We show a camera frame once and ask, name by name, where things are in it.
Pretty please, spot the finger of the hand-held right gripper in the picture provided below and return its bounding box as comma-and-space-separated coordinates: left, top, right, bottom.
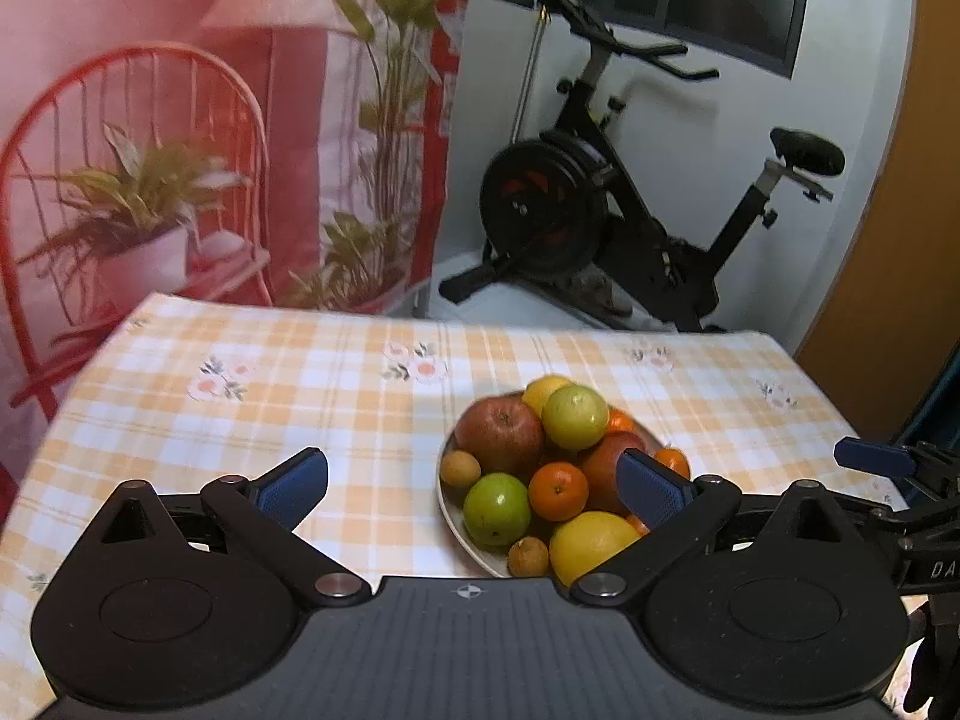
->
834, 436, 960, 497
836, 493, 913, 535

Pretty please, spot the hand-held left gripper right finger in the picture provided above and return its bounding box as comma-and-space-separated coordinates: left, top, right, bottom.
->
568, 448, 862, 610

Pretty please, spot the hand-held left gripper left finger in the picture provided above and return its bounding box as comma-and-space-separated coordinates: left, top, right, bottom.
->
79, 448, 374, 610

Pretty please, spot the red apple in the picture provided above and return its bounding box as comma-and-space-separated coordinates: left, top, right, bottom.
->
577, 431, 655, 515

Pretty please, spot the yellow lemon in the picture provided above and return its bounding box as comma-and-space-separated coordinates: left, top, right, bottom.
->
521, 375, 575, 418
550, 511, 643, 587

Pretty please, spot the yellow-green apple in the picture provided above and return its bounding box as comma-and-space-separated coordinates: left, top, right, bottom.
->
541, 385, 611, 452

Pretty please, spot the brown longan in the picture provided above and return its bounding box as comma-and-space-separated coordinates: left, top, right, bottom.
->
508, 536, 551, 579
440, 450, 482, 489

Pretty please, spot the small green apple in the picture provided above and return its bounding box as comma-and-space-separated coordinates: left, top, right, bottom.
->
463, 472, 533, 548

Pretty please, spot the brown-red pomegranate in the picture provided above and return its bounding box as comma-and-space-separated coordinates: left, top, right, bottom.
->
455, 395, 547, 476

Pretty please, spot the beige plate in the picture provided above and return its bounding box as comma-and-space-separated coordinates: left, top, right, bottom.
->
436, 390, 680, 580

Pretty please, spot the person's right hand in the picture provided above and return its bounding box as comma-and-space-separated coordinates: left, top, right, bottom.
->
904, 600, 960, 720

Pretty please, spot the checked floral tablecloth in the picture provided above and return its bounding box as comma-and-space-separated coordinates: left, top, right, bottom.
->
0, 292, 914, 720

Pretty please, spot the brown sandal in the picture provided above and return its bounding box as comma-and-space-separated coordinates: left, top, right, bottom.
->
568, 270, 635, 317

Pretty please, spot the wooden door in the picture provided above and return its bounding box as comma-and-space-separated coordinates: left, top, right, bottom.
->
795, 0, 960, 451

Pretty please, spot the black exercise bike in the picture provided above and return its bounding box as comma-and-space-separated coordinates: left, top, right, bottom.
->
439, 0, 847, 335

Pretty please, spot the printed pink backdrop cloth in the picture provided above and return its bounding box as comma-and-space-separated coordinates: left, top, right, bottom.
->
0, 0, 478, 466

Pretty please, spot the metal pole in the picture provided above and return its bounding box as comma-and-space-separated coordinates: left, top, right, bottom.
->
513, 4, 545, 145

